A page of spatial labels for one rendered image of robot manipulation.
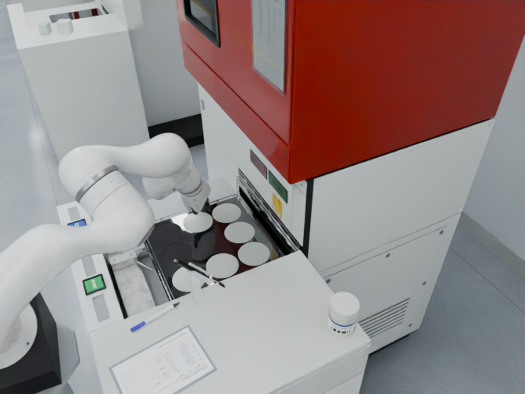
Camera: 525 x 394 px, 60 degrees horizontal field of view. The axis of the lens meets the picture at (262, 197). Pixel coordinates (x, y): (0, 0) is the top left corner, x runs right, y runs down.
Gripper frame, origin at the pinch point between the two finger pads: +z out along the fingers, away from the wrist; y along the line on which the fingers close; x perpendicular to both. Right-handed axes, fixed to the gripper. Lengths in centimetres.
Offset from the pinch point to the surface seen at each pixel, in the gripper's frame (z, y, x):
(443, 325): 109, -14, 93
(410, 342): 102, 1, 80
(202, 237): -2.3, 11.2, 5.1
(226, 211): 3.7, -1.7, 6.2
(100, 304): -23.5, 43.2, -3.6
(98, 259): -18.6, 31.7, -14.6
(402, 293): 55, -8, 70
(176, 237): -3.8, 14.4, -2.6
